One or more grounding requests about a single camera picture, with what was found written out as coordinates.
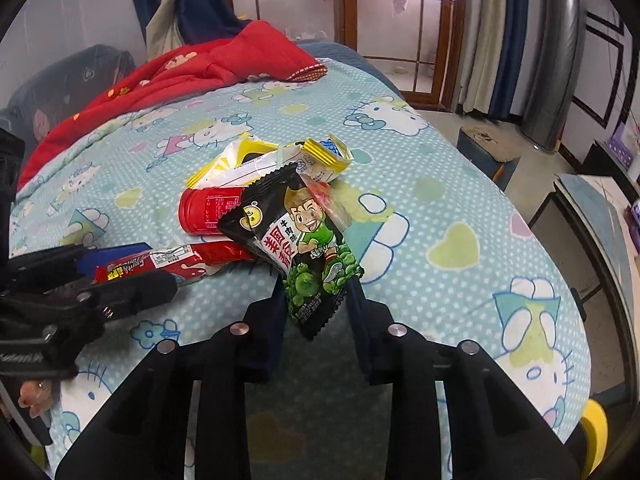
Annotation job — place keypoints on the black green snack packet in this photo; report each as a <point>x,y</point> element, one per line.
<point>300,240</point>

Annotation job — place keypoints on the wooden framed glass doors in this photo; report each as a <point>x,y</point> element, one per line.
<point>350,10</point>

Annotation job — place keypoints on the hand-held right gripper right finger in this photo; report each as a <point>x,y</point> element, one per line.
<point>359,325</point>

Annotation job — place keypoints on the yellow white packet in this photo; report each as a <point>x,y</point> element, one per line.
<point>250,160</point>

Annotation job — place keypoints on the clear candy wrapper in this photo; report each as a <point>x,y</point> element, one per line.
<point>327,205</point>

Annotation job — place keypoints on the yellow chair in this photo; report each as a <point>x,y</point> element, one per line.
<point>595,430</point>

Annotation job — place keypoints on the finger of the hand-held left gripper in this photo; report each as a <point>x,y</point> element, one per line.
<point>140,292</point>
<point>115,255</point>

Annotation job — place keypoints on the person's left hand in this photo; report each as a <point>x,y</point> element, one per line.
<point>35,395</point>

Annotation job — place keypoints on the red quilted blanket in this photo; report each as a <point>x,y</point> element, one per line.
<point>200,65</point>

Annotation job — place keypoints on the striped blue beige curtains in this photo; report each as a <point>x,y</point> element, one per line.
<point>495,35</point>

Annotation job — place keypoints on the purple box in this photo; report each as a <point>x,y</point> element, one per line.
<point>627,150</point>

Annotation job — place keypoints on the small dark stool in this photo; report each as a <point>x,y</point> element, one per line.
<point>487,147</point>

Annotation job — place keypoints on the dark blue curtain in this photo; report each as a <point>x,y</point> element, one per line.
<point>205,0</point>

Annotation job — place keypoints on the grey standing air conditioner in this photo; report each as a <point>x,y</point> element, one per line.
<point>555,60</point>

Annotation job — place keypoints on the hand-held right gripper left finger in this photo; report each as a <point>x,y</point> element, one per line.
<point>276,350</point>

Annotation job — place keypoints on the dark heart print pillow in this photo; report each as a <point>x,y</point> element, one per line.
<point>75,80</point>

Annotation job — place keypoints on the red candy wrapper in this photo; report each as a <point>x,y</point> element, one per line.
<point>220,252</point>

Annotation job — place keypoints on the cartoon cat printed bed sheet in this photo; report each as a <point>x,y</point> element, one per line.
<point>450,285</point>

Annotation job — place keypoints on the dark cabinet with marble top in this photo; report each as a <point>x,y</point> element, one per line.
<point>600,220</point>

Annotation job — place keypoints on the small red bottle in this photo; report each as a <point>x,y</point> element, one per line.
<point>205,210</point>

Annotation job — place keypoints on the beige curtain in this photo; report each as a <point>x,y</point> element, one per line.
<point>165,15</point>

